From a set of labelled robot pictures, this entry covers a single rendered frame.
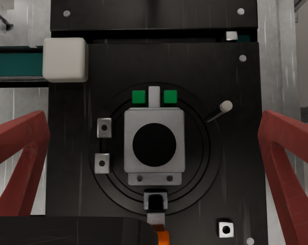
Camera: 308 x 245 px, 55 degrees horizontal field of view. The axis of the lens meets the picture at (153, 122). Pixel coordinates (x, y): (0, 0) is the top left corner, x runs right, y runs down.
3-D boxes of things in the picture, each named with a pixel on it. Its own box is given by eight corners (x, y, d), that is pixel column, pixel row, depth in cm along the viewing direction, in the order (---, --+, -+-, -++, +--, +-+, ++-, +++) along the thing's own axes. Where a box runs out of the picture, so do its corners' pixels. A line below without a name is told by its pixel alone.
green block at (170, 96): (173, 111, 31) (177, 103, 26) (162, 111, 31) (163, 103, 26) (173, 99, 31) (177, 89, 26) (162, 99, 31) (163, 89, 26)
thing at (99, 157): (112, 172, 30) (109, 173, 29) (97, 172, 30) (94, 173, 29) (112, 152, 30) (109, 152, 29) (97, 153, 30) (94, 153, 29)
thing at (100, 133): (114, 138, 31) (111, 137, 29) (99, 138, 31) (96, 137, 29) (114, 119, 31) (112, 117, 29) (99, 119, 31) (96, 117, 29)
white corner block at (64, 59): (92, 86, 35) (83, 77, 31) (53, 86, 35) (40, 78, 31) (92, 48, 36) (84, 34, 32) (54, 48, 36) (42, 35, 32)
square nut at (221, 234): (231, 235, 31) (234, 237, 30) (216, 235, 31) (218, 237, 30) (231, 219, 32) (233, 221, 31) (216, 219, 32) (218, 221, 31)
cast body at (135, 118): (179, 182, 27) (187, 192, 20) (130, 182, 27) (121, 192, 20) (177, 90, 27) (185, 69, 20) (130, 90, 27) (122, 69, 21)
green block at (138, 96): (147, 111, 31) (145, 103, 26) (135, 111, 31) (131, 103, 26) (147, 99, 31) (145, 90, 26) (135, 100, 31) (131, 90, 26)
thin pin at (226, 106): (211, 122, 31) (233, 110, 22) (204, 122, 31) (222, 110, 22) (211, 114, 31) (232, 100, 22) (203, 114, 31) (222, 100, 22)
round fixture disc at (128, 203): (221, 212, 32) (225, 216, 30) (90, 213, 32) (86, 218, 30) (216, 84, 33) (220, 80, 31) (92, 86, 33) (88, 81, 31)
